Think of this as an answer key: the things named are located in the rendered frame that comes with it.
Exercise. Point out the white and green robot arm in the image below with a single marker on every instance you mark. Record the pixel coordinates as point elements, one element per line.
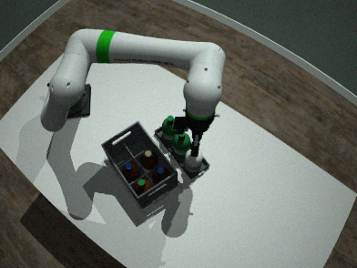
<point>205,62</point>

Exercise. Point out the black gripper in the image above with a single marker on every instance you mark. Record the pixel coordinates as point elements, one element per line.
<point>197,136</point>

